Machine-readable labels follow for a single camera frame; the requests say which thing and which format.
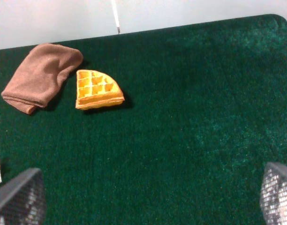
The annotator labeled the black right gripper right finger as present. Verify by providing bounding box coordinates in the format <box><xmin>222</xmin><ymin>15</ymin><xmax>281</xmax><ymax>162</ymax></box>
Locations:
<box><xmin>260</xmin><ymin>162</ymin><xmax>287</xmax><ymax>225</ymax></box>

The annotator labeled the orange waffle quarter toy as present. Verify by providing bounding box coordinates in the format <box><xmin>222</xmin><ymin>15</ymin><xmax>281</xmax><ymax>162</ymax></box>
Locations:
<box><xmin>75</xmin><ymin>69</ymin><xmax>125</xmax><ymax>110</ymax></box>

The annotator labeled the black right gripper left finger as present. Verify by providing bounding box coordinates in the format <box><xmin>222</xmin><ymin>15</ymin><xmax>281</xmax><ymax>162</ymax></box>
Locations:
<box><xmin>0</xmin><ymin>168</ymin><xmax>46</xmax><ymax>225</ymax></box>

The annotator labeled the green velvet table cloth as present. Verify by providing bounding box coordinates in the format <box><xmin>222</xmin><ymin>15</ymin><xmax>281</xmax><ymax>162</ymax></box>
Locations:
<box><xmin>0</xmin><ymin>14</ymin><xmax>287</xmax><ymax>225</ymax></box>

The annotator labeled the folded reddish brown cloth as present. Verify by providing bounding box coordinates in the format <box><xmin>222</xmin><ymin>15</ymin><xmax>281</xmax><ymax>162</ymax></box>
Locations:
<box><xmin>1</xmin><ymin>44</ymin><xmax>83</xmax><ymax>114</ymax></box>

